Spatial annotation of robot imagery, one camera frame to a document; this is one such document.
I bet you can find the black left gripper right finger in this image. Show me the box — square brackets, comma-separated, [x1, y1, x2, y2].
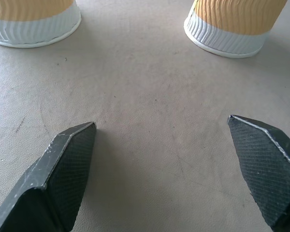
[227, 115, 290, 232]

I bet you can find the tan and white paper cup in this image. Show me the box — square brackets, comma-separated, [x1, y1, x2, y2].
[0, 0, 82, 48]
[183, 0, 289, 59]

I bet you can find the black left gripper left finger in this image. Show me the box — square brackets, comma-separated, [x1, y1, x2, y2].
[0, 121, 97, 232]

